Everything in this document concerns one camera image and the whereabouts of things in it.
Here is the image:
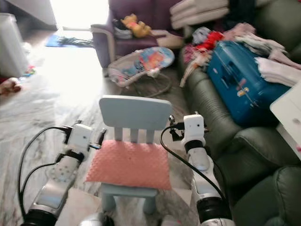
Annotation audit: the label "pink dotted pillow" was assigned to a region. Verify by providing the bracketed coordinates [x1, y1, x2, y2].
[85, 139, 173, 191]

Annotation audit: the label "green leather sofa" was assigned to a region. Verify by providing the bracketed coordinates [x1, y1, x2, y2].
[178, 0, 301, 226]

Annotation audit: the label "light blue child chair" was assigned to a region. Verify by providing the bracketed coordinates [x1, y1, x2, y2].
[98, 95, 174, 216]

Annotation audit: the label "colourful baby bouncer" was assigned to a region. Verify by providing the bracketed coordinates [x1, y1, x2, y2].
[107, 46, 176, 98]

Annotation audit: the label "blue hard suitcase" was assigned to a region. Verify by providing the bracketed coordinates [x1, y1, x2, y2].
[206, 40, 293, 126]

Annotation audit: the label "grey robot left leg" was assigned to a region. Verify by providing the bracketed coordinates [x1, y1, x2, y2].
[79, 212, 114, 226]

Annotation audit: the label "grey robot leg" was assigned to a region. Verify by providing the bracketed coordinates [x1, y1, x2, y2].
[162, 215, 180, 226]
[79, 212, 114, 226]

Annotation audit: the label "purple armchair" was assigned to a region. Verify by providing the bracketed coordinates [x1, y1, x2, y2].
[90, 0, 185, 69]

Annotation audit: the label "grey robot right leg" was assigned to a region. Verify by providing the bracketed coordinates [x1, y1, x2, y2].
[162, 215, 180, 226]

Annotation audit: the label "red cloth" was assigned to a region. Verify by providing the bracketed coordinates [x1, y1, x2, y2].
[198, 30, 224, 52]

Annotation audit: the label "yellow plush toy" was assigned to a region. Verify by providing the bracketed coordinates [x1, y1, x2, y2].
[120, 14, 152, 39]

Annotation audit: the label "tan and red floor toy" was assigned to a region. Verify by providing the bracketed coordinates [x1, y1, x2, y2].
[0, 76, 22, 97]

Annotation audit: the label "blue floor mat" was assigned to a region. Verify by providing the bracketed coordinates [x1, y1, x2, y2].
[44, 33, 95, 48]

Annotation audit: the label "white folded bedding stack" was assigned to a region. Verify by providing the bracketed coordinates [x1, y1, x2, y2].
[169, 0, 230, 31]

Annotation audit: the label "white folded towels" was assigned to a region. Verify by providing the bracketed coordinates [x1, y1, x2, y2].
[254, 56, 301, 88]

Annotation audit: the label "pink clothes pile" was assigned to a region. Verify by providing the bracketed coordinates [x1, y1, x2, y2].
[223, 22, 301, 70]

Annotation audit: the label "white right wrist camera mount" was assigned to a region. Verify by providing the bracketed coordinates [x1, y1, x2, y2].
[183, 113, 206, 142]

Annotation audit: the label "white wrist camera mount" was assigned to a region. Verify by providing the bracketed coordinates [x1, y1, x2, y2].
[68, 123, 94, 151]
[183, 113, 206, 142]

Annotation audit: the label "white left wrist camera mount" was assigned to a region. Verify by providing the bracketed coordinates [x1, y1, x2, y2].
[68, 123, 94, 151]

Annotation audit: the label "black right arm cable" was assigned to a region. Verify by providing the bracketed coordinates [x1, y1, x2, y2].
[160, 122, 226, 200]

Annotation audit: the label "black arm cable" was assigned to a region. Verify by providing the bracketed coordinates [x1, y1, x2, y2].
[17, 126, 71, 219]
[160, 122, 226, 200]

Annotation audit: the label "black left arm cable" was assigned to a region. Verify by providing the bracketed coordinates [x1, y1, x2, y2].
[17, 126, 71, 219]

